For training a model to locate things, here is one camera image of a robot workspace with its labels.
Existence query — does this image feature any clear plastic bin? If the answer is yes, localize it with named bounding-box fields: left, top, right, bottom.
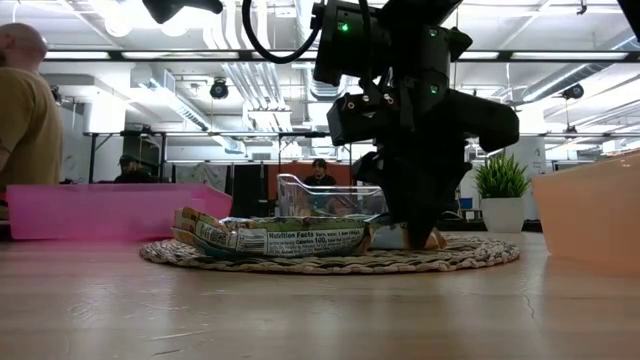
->
left=276, top=172, right=389, bottom=219

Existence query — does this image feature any pink plastic bin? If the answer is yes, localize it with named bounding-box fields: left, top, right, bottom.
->
left=6, top=182, right=234, bottom=242

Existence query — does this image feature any round woven placemat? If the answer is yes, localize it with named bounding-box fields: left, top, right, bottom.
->
left=138, top=232, right=522, bottom=276

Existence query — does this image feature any person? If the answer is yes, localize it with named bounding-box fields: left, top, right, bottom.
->
left=0, top=22, right=65, bottom=190
left=113, top=153, right=154, bottom=185
left=303, top=157, right=339, bottom=187

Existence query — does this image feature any black ceiling spotlight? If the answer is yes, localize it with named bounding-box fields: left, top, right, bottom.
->
left=209, top=78, right=230, bottom=101
left=561, top=83, right=586, bottom=102

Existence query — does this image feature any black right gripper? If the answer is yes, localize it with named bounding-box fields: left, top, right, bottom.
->
left=326, top=89, right=521, bottom=250

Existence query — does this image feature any orange plastic bin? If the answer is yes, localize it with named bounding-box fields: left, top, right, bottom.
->
left=531, top=151, right=640, bottom=275

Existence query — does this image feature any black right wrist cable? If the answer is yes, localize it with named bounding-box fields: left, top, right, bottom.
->
left=241, top=0, right=324, bottom=65

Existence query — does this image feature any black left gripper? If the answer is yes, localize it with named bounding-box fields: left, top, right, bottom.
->
left=142, top=0, right=225, bottom=25

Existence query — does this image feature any orange partition panel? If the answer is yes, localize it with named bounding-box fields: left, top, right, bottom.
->
left=266, top=162, right=358, bottom=201

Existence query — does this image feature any green orange-banded granola bar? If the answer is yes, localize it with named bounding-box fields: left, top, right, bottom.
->
left=171, top=205, right=375, bottom=260

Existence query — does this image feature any small potted green plant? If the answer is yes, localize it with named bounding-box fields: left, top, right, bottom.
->
left=472, top=151, right=532, bottom=234

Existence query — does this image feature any black crossbar with light strips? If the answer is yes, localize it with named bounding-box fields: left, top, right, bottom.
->
left=39, top=48, right=640, bottom=64

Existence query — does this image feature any black distant rig frame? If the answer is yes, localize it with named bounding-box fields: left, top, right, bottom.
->
left=82, top=130, right=354, bottom=189

